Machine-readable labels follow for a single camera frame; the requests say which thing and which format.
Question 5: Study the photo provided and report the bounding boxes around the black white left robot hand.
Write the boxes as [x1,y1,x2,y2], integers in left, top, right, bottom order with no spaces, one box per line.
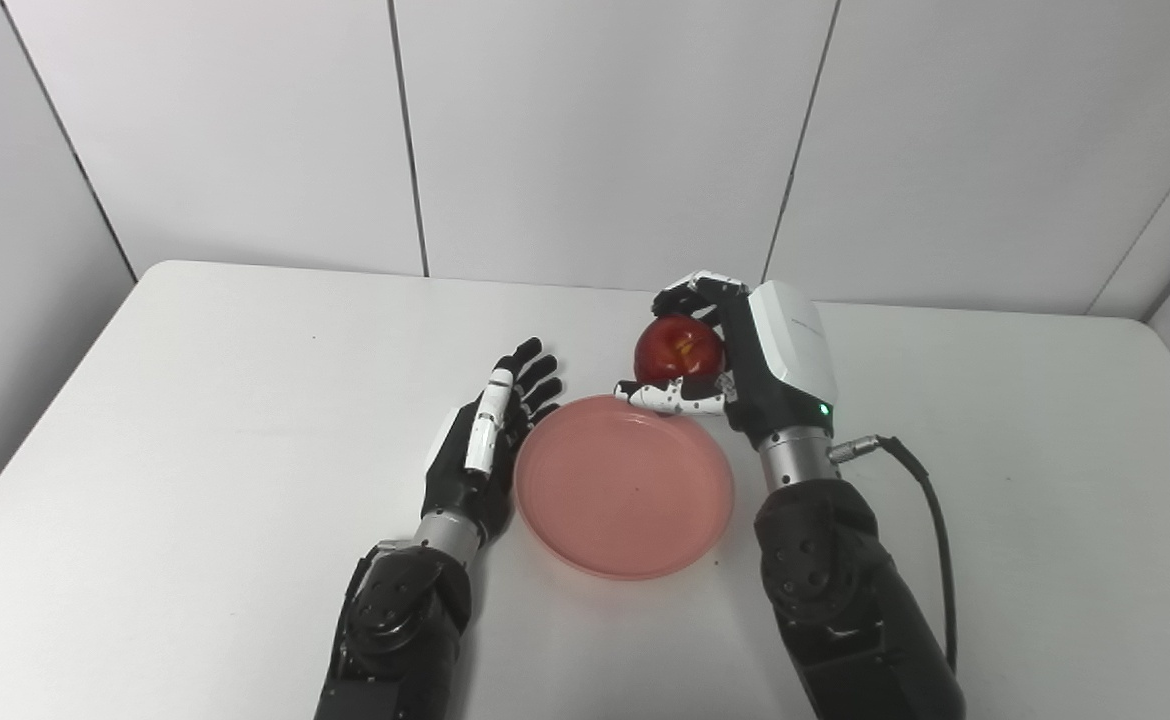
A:
[421,337,564,546]

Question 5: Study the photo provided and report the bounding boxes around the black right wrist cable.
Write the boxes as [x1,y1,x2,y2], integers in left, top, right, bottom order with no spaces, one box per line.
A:
[830,435,958,673]

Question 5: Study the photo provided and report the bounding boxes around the pink round plate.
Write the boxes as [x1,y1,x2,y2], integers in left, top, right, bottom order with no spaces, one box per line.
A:
[513,394,736,581]

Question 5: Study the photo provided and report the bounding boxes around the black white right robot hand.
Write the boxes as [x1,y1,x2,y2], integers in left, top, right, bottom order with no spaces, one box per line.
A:
[613,270,839,451]

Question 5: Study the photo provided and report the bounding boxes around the red apple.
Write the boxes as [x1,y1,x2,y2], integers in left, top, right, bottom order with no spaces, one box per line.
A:
[634,314,726,386]

